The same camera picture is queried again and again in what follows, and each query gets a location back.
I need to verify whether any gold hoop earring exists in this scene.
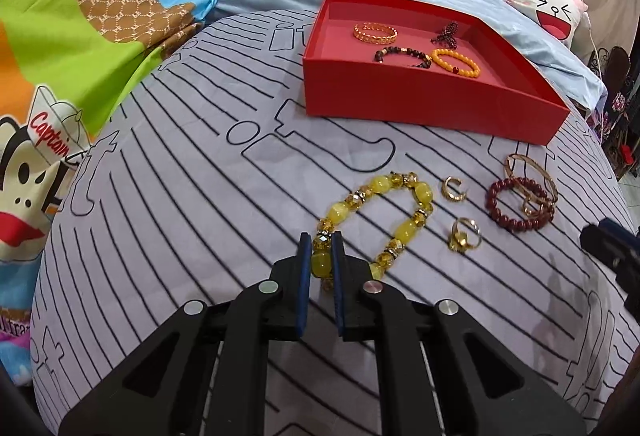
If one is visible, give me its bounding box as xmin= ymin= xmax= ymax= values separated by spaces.
xmin=440 ymin=176 xmax=468 ymax=203

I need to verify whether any red cardboard tray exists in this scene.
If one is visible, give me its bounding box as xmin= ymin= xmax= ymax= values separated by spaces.
xmin=303 ymin=0 xmax=570 ymax=144

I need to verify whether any pink cat face cushion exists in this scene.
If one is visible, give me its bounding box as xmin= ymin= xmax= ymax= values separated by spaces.
xmin=506 ymin=0 xmax=588 ymax=48

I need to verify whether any orange bead bracelet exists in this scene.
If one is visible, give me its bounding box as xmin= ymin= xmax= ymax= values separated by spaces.
xmin=430 ymin=47 xmax=483 ymax=80

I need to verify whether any dark red bead bracelet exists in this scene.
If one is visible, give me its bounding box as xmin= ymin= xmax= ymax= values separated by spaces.
xmin=484 ymin=176 xmax=558 ymax=232

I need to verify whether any yellow stone bead bracelet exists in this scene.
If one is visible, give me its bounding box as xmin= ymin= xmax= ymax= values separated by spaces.
xmin=309 ymin=170 xmax=435 ymax=292

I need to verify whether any gold ring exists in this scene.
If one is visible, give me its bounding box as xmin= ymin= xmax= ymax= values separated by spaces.
xmin=447 ymin=216 xmax=484 ymax=255

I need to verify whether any thin gold wire bangle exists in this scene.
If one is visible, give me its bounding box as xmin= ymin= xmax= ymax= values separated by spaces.
xmin=503 ymin=153 xmax=559 ymax=218

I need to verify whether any gold twisted bangle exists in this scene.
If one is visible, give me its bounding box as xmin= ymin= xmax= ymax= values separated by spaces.
xmin=352 ymin=22 xmax=398 ymax=45

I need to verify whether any colourful monkey cartoon blanket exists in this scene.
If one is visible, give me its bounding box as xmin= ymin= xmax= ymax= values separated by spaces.
xmin=1 ymin=0 xmax=217 ymax=386

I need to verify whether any dark wood bead bracelet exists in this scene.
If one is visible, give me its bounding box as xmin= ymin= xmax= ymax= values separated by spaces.
xmin=372 ymin=45 xmax=433 ymax=70

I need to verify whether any garnet small bead strand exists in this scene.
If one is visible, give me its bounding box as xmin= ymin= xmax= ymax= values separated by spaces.
xmin=431 ymin=21 xmax=459 ymax=50

